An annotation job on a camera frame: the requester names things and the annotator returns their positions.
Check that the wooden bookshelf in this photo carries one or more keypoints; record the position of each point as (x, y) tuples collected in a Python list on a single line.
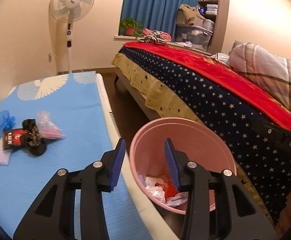
[(218, 30)]

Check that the dark red snack wrapper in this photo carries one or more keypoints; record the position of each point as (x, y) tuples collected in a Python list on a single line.
[(11, 137)]

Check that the blue plastic bag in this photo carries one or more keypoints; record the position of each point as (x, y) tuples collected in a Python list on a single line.
[(3, 121)]

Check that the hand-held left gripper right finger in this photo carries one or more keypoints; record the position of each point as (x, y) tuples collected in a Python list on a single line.
[(171, 165)]

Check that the white standing fan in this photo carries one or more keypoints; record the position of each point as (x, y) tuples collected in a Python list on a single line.
[(70, 2)]

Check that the orange-red plastic bag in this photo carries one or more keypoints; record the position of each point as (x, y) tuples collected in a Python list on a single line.
[(172, 194)]

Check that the clear pink plastic bag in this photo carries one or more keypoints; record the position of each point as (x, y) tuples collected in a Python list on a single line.
[(48, 127)]

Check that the potted green plant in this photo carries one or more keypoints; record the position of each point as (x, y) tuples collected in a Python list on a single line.
[(130, 30)]

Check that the small white foam net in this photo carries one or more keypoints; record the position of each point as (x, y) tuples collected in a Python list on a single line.
[(1, 156)]

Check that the light striped cloth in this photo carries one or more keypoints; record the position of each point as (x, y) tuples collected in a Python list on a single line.
[(220, 58)]

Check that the plaid pillow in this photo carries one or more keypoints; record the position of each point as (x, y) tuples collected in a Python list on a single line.
[(268, 70)]

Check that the blue patterned tablecloth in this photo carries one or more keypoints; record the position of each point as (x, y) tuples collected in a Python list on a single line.
[(73, 110)]

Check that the white window sill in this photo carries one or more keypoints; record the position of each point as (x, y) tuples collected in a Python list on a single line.
[(125, 37)]

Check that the pink cloth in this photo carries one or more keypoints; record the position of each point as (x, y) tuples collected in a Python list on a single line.
[(166, 36)]

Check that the white green-print plastic bag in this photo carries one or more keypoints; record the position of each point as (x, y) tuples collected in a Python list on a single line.
[(155, 192)]

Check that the stack of white folded cloths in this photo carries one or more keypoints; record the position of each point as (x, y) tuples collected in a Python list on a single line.
[(211, 8)]

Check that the black white striped cloth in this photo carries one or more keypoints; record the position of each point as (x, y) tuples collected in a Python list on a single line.
[(151, 38)]

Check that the large clear storage box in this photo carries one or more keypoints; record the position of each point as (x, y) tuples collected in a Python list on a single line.
[(193, 36)]

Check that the blue curtain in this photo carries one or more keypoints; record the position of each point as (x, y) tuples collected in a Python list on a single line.
[(155, 5)]

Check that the red blanket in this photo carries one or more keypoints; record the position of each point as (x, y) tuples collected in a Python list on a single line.
[(210, 65)]

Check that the pink plastic bin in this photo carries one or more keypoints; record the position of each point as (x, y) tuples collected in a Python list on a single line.
[(155, 142)]

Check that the white wall outlet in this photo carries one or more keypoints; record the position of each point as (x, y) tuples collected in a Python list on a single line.
[(50, 58)]

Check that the grey bed frame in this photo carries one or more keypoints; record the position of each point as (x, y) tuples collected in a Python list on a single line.
[(135, 90)]

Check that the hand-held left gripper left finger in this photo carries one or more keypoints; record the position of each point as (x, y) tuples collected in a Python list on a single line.
[(115, 165)]

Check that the khaki coat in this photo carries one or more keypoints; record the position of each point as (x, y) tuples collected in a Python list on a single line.
[(189, 13)]

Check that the small clear storage box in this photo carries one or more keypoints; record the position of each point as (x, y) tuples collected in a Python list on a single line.
[(208, 24)]

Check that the black gold patterned wrapper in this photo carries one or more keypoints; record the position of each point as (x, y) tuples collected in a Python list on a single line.
[(35, 140)]

